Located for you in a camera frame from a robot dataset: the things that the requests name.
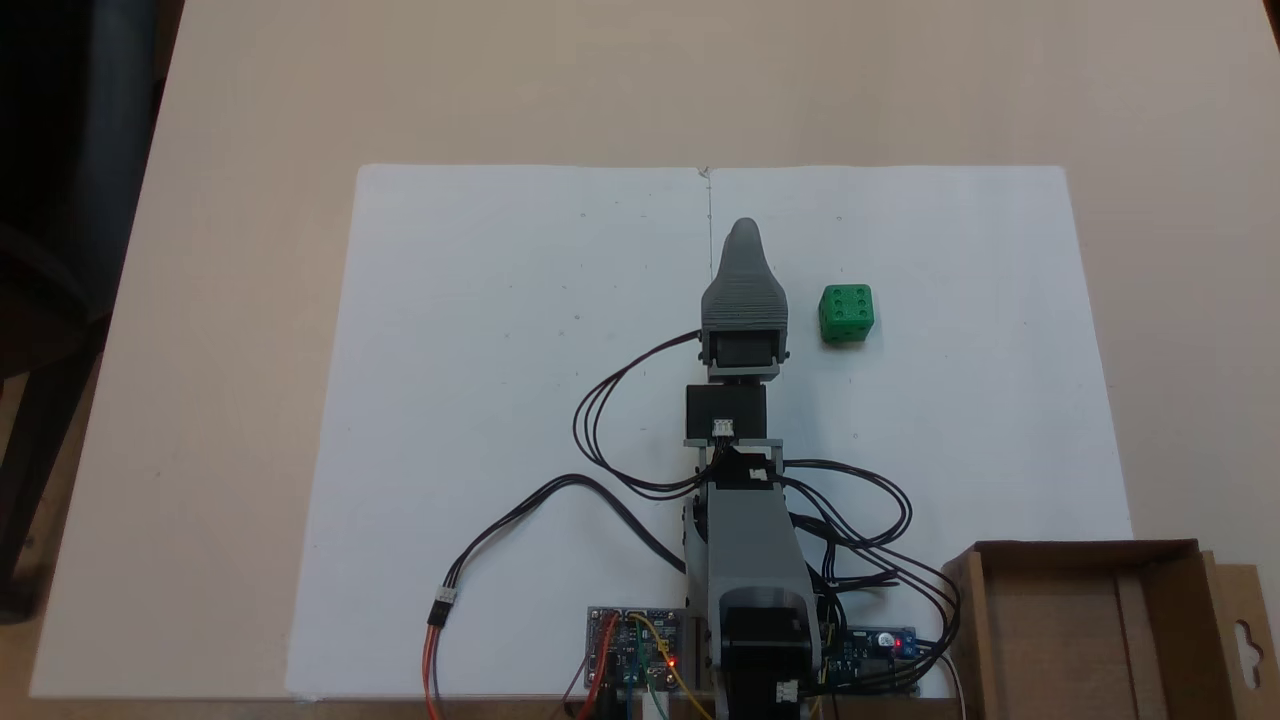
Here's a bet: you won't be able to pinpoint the yellow jumper wire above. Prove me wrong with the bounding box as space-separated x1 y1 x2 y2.
630 613 713 720

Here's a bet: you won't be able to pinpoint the brown cardboard box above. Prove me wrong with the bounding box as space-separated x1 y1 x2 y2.
940 540 1280 720

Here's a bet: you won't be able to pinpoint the white paper sheet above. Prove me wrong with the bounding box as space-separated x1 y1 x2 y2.
285 165 713 701
708 165 1134 701

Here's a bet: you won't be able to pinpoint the black chair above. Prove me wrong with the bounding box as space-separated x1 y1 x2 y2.
0 0 186 623

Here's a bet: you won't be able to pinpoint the black cable with white connector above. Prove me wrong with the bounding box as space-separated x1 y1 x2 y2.
430 474 691 629

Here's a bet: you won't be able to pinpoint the blue circuit board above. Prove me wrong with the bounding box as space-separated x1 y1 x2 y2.
822 625 921 698

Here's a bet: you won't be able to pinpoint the green dice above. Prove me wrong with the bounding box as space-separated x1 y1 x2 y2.
819 284 876 346

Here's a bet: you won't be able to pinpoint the black wrist servo cable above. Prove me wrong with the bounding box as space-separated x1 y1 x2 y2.
573 332 706 498

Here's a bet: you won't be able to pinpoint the orange red wire bundle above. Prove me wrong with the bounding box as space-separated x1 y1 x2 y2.
421 622 447 720

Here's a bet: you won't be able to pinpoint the circuit board with coloured wires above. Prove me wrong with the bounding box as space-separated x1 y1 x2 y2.
587 606 693 693

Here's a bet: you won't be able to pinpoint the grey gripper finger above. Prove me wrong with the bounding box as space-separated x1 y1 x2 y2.
703 218 788 301

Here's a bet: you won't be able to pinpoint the black servo cable loops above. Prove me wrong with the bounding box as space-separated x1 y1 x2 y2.
780 458 963 696

